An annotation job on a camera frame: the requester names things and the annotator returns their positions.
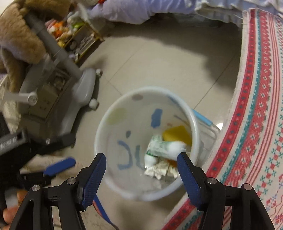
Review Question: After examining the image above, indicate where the brown fluffy coat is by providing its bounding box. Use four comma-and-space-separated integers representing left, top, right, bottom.
1, 1, 71, 93

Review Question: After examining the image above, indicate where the yellow sponge pad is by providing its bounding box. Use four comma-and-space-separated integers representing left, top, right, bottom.
162, 126, 192, 147

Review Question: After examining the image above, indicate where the grey chair base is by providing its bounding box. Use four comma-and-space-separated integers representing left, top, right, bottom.
1, 12, 102, 137

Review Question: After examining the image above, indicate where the white tissue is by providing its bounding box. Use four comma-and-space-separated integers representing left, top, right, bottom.
144, 162, 180, 180

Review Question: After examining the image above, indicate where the large white yogurt bottle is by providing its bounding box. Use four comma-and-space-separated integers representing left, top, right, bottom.
147, 141, 189, 160

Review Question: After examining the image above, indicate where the white patterned trash bin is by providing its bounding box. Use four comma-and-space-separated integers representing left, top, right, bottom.
94, 86, 201, 201

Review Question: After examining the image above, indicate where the blue white quilt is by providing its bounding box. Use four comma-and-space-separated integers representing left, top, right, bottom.
87, 0, 282, 26

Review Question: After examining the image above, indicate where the small white yogurt bottle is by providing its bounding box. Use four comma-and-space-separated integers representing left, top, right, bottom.
144, 135, 164, 169

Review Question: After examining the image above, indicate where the patterned bed sheet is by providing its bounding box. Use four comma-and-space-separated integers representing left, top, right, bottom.
162, 8, 283, 230

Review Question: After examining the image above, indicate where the orange peel with stem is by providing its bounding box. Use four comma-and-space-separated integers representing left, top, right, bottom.
166, 159, 177, 169

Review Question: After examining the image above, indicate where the shelf with toys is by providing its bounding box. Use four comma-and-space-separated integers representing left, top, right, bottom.
45, 11, 104, 63

